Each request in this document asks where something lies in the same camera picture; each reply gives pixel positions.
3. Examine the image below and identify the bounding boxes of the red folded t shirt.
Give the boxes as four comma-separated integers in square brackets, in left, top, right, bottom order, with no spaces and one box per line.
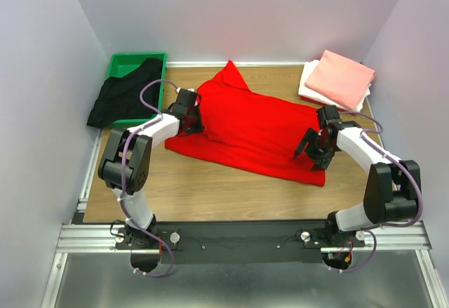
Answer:
[300,96,357,114]

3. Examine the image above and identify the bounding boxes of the pink folded t shirt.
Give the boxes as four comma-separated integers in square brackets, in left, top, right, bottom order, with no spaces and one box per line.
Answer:
[304,50,375,112]

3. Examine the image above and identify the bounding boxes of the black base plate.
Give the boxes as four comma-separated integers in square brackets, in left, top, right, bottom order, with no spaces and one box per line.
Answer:
[109,220,365,265]

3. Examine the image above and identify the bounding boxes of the black t shirt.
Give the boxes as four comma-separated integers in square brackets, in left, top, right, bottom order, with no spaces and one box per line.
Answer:
[86,57,164,129]

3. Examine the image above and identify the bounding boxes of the white folded t shirt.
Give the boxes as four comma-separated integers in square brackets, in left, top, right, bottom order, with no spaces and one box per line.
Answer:
[298,60,371,112]

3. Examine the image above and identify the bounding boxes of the red t shirt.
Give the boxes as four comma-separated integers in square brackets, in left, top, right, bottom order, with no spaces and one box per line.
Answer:
[165,61,326,187]
[300,96,357,114]

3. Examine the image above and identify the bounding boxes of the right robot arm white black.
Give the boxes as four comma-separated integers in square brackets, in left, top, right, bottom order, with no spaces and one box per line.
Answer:
[294,105,423,246]

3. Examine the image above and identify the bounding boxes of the green plastic bin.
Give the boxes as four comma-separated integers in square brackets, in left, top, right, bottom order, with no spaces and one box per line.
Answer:
[101,53,168,129]

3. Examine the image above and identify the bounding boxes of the aluminium frame rail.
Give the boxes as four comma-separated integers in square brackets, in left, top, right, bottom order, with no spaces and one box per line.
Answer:
[56,222,431,253]

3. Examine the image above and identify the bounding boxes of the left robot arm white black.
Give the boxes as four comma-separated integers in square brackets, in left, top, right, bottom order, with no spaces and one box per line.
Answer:
[98,88,204,248]

